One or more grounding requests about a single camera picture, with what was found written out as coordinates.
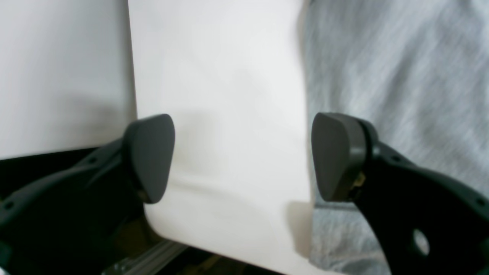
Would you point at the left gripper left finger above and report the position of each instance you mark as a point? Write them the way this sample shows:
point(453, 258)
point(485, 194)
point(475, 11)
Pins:
point(61, 211)

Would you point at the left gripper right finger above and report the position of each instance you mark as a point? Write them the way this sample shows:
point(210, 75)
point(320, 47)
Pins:
point(426, 222)

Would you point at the grey T-shirt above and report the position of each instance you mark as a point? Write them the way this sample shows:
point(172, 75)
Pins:
point(416, 69)

